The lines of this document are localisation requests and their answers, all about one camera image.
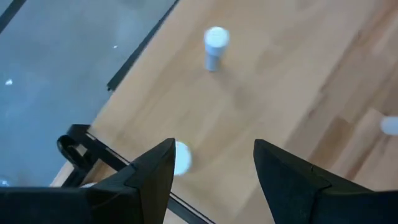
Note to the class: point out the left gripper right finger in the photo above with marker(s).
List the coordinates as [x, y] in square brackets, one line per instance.
[289, 186]

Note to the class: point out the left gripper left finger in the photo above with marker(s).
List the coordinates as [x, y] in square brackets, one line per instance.
[146, 186]

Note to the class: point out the white round cap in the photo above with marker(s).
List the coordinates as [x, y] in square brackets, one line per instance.
[183, 158]

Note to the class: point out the clear bottle white cap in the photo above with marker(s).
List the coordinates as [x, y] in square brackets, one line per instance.
[390, 125]

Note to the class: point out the narrow bottle brown label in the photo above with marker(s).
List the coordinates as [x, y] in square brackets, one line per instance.
[216, 39]

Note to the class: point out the wooden shelf black legs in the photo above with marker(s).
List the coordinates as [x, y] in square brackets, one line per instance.
[233, 102]

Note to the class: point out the black clamp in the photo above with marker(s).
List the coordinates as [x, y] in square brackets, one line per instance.
[73, 149]

